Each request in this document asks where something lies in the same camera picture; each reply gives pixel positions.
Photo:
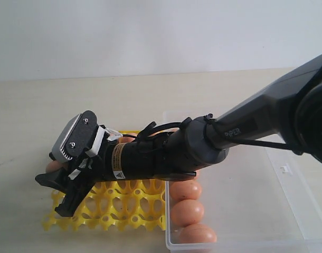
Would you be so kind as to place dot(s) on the clear plastic container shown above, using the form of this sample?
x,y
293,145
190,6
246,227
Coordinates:
x,y
253,207

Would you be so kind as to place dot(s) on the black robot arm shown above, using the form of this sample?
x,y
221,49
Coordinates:
x,y
286,115

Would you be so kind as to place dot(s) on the brown egg fifteen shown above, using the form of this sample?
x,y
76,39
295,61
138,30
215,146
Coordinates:
x,y
197,233

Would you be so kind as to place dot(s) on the brown egg seven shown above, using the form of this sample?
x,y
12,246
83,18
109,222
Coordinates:
x,y
54,166

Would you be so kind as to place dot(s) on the small white plastic clip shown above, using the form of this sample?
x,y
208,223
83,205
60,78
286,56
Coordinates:
x,y
285,169

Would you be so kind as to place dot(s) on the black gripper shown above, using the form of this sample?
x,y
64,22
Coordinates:
x,y
104,161

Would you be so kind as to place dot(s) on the brown egg twelve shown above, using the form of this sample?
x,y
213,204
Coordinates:
x,y
185,190

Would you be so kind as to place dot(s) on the yellow plastic egg tray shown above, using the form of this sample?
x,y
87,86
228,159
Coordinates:
x,y
122,205

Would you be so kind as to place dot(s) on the brown egg thirteen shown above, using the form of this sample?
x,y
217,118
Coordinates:
x,y
187,212

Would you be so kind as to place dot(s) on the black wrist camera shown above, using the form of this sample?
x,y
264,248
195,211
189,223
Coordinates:
x,y
77,136

